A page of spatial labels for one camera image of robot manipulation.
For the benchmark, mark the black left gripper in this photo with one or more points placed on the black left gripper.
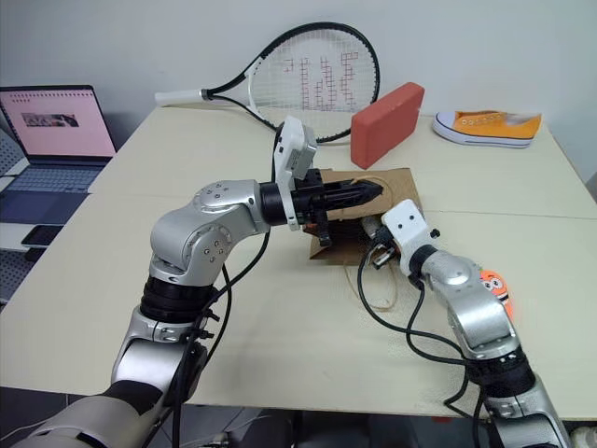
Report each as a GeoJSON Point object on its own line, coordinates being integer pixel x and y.
{"type": "Point", "coordinates": [311, 198]}

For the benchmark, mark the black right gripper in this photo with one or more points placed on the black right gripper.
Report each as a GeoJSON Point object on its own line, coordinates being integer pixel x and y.
{"type": "Point", "coordinates": [391, 249]}

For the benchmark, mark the brown cardboard piece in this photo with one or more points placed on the brown cardboard piece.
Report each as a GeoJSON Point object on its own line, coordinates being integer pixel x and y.
{"type": "Point", "coordinates": [396, 191]}

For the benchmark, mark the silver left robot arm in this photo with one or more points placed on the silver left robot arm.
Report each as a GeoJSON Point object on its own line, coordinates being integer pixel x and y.
{"type": "Point", "coordinates": [186, 233]}

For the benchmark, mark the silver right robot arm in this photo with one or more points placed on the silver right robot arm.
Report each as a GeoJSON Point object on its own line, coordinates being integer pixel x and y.
{"type": "Point", "coordinates": [480, 317]}

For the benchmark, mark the orange plush toy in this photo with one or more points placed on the orange plush toy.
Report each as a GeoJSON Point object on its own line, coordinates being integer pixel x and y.
{"type": "Point", "coordinates": [496, 285]}

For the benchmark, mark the red foam block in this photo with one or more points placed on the red foam block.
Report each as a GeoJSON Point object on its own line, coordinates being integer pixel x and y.
{"type": "Point", "coordinates": [384, 126]}

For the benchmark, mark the yellow canvas sneaker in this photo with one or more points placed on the yellow canvas sneaker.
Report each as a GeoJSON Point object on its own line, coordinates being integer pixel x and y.
{"type": "Point", "coordinates": [494, 128]}

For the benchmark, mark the black and white tennis racket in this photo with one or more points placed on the black and white tennis racket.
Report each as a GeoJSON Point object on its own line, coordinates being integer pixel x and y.
{"type": "Point", "coordinates": [254, 70]}

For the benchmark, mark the open grey laptop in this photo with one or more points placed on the open grey laptop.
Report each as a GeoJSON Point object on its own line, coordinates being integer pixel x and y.
{"type": "Point", "coordinates": [56, 135]}

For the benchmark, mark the black smartphone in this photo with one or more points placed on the black smartphone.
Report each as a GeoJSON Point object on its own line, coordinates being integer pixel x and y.
{"type": "Point", "coordinates": [42, 235]}

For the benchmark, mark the grey perforated metal panel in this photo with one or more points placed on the grey perforated metal panel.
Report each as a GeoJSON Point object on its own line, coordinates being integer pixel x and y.
{"type": "Point", "coordinates": [16, 275]}
{"type": "Point", "coordinates": [11, 154]}

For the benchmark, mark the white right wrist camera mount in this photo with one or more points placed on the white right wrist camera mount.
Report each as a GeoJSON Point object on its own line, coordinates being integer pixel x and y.
{"type": "Point", "coordinates": [410, 228]}

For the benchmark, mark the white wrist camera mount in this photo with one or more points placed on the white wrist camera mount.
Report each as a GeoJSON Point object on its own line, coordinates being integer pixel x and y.
{"type": "Point", "coordinates": [291, 144]}
{"type": "Point", "coordinates": [410, 228]}

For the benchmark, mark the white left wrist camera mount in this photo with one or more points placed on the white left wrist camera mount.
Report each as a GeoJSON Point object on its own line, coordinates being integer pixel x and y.
{"type": "Point", "coordinates": [291, 144]}

